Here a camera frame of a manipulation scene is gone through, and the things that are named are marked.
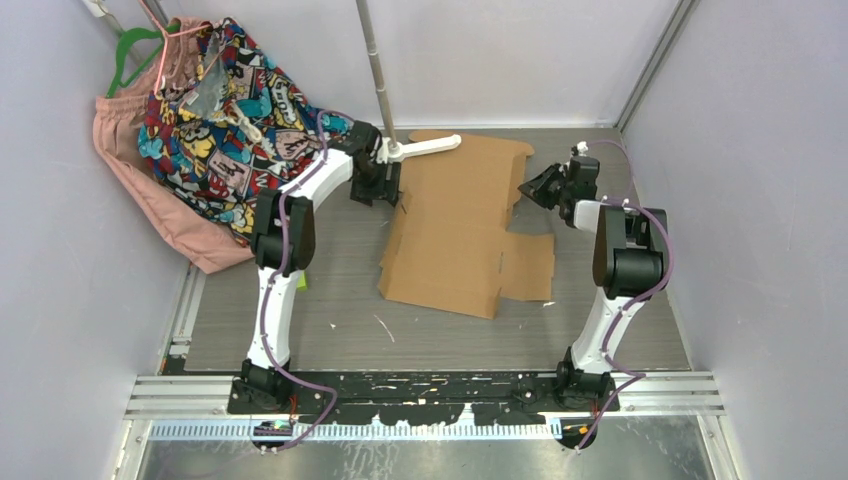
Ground aluminium frame rail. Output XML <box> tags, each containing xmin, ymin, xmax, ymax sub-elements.
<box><xmin>112</xmin><ymin>264</ymin><xmax>742</xmax><ymax>479</ymax></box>

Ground white stand with pole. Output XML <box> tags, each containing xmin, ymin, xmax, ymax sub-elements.
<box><xmin>355</xmin><ymin>0</ymin><xmax>462</xmax><ymax>164</ymax></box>

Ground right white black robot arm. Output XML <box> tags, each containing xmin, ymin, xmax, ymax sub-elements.
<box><xmin>518</xmin><ymin>156</ymin><xmax>673</xmax><ymax>411</ymax></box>

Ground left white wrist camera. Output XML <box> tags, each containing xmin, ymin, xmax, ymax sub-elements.
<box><xmin>375</xmin><ymin>136</ymin><xmax>402</xmax><ymax>164</ymax></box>

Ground brown cardboard box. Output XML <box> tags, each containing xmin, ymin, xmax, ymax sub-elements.
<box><xmin>377</xmin><ymin>134</ymin><xmax>555</xmax><ymax>319</ymax></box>

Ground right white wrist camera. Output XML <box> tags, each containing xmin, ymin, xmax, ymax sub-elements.
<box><xmin>572</xmin><ymin>141</ymin><xmax>589</xmax><ymax>158</ymax></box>

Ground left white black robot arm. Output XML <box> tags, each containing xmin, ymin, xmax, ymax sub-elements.
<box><xmin>229</xmin><ymin>121</ymin><xmax>401</xmax><ymax>413</ymax></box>

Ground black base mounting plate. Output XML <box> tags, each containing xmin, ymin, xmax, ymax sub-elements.
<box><xmin>227</xmin><ymin>369</ymin><xmax>620</xmax><ymax>448</ymax></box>

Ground colourful comic print shorts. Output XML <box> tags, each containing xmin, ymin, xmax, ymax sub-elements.
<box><xmin>138</xmin><ymin>18</ymin><xmax>353</xmax><ymax>245</ymax></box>

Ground pink shorts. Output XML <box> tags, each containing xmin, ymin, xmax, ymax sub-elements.
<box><xmin>93</xmin><ymin>34</ymin><xmax>253</xmax><ymax>274</ymax></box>

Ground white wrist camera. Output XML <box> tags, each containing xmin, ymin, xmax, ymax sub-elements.
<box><xmin>375</xmin><ymin>136</ymin><xmax>402</xmax><ymax>164</ymax></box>
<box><xmin>572</xmin><ymin>141</ymin><xmax>589</xmax><ymax>158</ymax></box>

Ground small green block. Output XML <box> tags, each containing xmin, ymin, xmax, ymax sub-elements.
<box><xmin>297</xmin><ymin>272</ymin><xmax>308</xmax><ymax>291</ymax></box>

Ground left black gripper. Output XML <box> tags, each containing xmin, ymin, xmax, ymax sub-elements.
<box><xmin>354</xmin><ymin>159</ymin><xmax>403</xmax><ymax>209</ymax></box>

